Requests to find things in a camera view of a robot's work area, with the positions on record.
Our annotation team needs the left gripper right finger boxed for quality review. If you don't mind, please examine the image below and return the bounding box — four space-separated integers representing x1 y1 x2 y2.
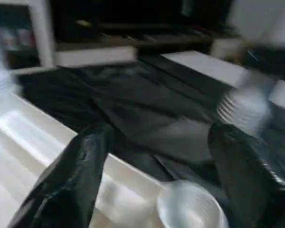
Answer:
208 123 285 228

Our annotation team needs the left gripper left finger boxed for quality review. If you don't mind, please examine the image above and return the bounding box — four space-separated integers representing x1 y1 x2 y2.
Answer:
9 124 115 228

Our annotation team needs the white plastic table top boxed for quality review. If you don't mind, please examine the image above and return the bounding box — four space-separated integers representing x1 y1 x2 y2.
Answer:
0 90 229 228

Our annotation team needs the black work mat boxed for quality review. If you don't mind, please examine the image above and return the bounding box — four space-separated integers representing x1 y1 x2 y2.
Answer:
17 52 285 200

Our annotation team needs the white flat panel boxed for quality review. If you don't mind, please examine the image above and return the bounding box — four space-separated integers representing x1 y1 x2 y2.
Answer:
161 49 250 89

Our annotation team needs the white drawer unit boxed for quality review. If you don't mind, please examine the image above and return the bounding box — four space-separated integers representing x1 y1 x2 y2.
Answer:
55 45 137 68

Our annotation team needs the dark wooden TV bench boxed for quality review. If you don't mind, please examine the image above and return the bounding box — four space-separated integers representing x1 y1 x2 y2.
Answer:
55 19 238 53

